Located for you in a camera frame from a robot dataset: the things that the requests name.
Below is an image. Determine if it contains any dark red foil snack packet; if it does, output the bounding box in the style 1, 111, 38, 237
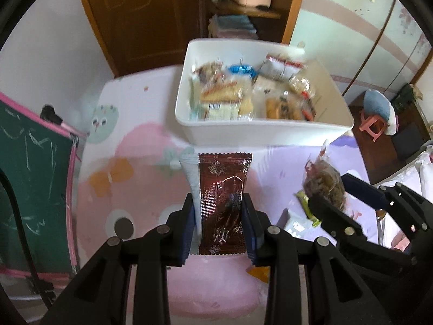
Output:
180, 153, 252, 255

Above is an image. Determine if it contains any red white snack bag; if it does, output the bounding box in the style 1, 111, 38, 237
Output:
258, 54, 305, 81

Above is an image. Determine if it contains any blue plush cushion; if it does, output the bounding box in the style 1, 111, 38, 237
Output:
363, 90, 398, 136

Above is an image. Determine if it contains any folded towels stack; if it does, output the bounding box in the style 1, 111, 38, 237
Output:
208, 15, 259, 40

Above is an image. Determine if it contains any pink plastic stool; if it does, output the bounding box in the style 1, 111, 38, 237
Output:
359, 110, 387, 142

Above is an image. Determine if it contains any green chalkboard pink frame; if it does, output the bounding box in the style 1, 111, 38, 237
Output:
1, 95, 78, 282

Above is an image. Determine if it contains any orange white oats packet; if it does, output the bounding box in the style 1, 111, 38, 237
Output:
282, 209, 316, 239

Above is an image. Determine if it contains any white plastic storage bin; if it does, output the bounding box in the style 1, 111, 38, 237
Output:
175, 39, 354, 147

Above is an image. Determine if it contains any pink cartoon table mat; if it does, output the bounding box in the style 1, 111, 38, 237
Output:
76, 65, 380, 325

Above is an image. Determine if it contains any clear nut cluster pack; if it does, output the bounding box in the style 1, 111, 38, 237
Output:
303, 145, 346, 212
193, 62, 225, 85

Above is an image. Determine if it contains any brown wooden door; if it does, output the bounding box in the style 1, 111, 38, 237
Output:
81, 0, 204, 77

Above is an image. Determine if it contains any cream cracker packet red edge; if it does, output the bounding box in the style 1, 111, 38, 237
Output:
205, 103, 240, 120

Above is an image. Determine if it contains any blue foil snack packet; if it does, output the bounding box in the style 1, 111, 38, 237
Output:
228, 65, 258, 79

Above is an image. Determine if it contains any orange fried snack pack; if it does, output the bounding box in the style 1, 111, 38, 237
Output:
265, 95, 316, 122

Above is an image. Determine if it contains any large clear rice cracker pack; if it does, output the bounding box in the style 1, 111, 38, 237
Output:
191, 77, 254, 120

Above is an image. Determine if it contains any green wrapped candy packet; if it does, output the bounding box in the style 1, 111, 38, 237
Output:
295, 190, 321, 228

